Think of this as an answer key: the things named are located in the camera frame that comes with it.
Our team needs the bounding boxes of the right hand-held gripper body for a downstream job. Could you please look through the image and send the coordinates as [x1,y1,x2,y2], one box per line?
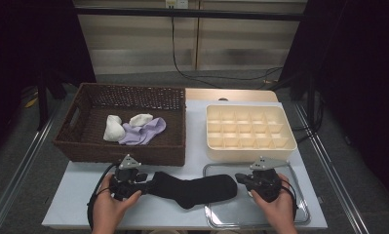
[247,155,289,203]

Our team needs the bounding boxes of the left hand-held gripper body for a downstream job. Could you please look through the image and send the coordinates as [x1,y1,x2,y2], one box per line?
[108,153,149,201]

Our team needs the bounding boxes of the cream divided organizer box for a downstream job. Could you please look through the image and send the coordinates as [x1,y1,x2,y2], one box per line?
[205,103,298,163]

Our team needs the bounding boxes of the black sock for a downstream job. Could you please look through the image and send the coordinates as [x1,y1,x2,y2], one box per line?
[146,171,239,210]

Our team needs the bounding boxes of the white sock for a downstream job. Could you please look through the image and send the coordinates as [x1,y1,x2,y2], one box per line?
[102,114,126,142]
[129,112,154,128]

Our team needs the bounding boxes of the brown wicker basket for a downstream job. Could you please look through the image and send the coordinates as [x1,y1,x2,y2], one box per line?
[53,82,187,167]

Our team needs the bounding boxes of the person's right hand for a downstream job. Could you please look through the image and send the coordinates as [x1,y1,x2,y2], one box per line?
[251,174,298,230]

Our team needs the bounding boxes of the person's left hand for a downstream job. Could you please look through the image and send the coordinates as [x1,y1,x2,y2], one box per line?
[92,175,142,233]

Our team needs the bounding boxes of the clear plastic lid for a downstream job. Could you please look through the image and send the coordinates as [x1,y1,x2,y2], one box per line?
[202,162,312,229]

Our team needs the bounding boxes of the lilac sock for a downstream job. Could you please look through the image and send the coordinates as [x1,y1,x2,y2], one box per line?
[118,116,168,146]

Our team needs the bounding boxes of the light wooden board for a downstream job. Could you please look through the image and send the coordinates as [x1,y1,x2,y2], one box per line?
[184,88,280,103]

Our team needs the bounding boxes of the black metal stand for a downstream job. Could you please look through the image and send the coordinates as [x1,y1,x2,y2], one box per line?
[35,74,68,132]

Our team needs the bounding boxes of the small yellow object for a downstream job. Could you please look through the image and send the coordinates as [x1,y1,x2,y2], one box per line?
[23,97,39,109]

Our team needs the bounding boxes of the dark curtain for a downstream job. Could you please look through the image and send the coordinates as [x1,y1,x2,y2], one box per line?
[279,0,389,209]
[0,0,97,164]

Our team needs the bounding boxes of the black horizontal bar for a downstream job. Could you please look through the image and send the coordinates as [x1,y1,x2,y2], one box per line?
[73,7,308,22]

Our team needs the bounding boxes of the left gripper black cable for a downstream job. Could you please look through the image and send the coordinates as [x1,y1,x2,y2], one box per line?
[86,163,118,230]

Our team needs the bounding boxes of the metal floor rail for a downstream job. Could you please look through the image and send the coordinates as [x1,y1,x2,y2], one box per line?
[0,103,64,234]
[293,101,371,234]

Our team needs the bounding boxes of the black floor cables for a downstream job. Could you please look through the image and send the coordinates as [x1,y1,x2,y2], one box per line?
[291,91,325,144]

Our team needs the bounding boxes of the black hanging wall cable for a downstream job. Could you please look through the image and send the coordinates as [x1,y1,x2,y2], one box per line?
[171,16,284,91]

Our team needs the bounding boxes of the white wall socket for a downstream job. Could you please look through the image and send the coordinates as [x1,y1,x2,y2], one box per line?
[165,0,190,10]

